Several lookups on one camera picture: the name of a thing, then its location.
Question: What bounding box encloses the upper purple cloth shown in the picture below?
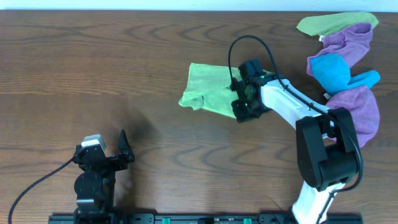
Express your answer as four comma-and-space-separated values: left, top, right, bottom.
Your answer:
307, 22, 373, 75

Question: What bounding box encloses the bright green cloth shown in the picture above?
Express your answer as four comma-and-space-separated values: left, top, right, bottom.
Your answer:
178, 62, 274, 119

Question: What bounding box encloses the purple cloth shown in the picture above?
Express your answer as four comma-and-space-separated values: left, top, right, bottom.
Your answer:
307, 22, 373, 75
326, 85, 380, 147

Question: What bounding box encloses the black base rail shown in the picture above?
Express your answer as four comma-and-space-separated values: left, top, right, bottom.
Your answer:
48, 212, 364, 224

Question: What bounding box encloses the lower purple cloth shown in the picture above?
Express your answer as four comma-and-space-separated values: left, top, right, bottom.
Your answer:
326, 85, 380, 147

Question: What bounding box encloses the olive green cloth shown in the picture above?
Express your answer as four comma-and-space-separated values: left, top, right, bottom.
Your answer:
296, 12, 379, 36

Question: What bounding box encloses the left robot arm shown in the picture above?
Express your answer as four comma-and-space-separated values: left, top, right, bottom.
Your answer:
73, 129, 135, 223

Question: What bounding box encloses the blue cloth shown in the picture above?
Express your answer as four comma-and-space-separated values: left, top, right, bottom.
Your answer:
310, 54, 381, 96

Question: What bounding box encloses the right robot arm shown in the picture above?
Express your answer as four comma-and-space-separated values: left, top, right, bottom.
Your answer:
231, 73, 363, 223

